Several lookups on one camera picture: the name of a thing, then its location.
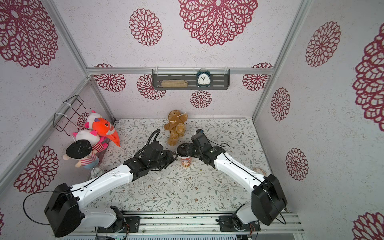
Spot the pink white pig plush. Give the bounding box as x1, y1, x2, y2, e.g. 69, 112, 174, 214
73, 111, 108, 153

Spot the grey wall shelf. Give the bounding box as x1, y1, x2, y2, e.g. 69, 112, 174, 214
152, 69, 230, 90

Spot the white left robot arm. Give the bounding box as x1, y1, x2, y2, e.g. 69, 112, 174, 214
44, 129, 178, 238

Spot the teal alarm clock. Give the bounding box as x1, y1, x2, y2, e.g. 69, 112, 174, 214
197, 71, 212, 88

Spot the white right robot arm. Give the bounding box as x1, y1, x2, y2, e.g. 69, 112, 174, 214
177, 129, 288, 231

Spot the black-haired doll plush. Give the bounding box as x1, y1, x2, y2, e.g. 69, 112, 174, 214
63, 140, 100, 170

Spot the brown teddy bear plush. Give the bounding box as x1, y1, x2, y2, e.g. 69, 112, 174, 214
164, 110, 188, 146

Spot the white round desk gadget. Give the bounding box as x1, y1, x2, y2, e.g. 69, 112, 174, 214
90, 167, 103, 179

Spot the paper milk tea cup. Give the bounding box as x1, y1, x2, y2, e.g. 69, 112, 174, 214
180, 157, 193, 168

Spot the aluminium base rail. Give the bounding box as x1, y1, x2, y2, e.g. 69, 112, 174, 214
64, 212, 307, 240

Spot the orange fox plush toy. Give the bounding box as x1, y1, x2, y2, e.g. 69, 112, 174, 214
92, 118, 121, 147

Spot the black wire basket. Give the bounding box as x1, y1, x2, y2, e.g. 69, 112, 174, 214
52, 95, 91, 137

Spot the roll of clear tape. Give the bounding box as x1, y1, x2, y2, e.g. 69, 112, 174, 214
253, 168, 267, 177

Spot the black cup lid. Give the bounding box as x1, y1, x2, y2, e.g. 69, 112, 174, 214
177, 143, 195, 158

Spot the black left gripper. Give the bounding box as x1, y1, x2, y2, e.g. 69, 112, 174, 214
150, 149, 179, 172

